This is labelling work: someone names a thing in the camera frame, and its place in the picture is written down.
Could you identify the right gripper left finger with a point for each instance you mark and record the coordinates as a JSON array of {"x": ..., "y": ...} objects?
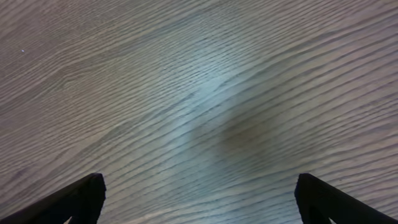
[{"x": 79, "y": 202}]

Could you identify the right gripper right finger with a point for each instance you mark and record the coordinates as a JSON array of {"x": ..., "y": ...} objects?
[{"x": 321, "y": 203}]

